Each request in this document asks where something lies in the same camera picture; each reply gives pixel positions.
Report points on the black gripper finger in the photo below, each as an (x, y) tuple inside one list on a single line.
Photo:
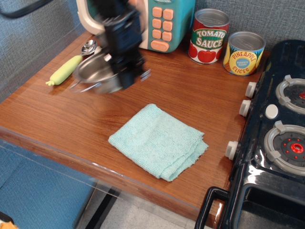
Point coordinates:
[(127, 77)]

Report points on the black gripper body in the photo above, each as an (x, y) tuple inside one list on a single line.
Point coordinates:
[(123, 36)]

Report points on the small steel pot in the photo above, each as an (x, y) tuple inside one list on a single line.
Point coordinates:
[(95, 74)]

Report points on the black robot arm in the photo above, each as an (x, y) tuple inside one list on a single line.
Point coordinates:
[(112, 4)]

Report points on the light blue cloth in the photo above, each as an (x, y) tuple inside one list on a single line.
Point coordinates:
[(159, 143)]

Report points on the teal toy microwave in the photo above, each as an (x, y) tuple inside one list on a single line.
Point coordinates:
[(164, 22)]

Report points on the tomato sauce can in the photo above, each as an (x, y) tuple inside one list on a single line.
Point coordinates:
[(210, 27)]

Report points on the pineapple slices can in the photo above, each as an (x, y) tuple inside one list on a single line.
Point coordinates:
[(243, 53)]

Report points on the black toy stove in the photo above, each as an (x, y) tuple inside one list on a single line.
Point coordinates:
[(267, 180)]

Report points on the orange plush object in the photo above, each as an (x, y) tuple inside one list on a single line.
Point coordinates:
[(6, 222)]

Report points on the spoon with green handle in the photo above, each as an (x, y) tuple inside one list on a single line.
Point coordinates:
[(67, 69)]

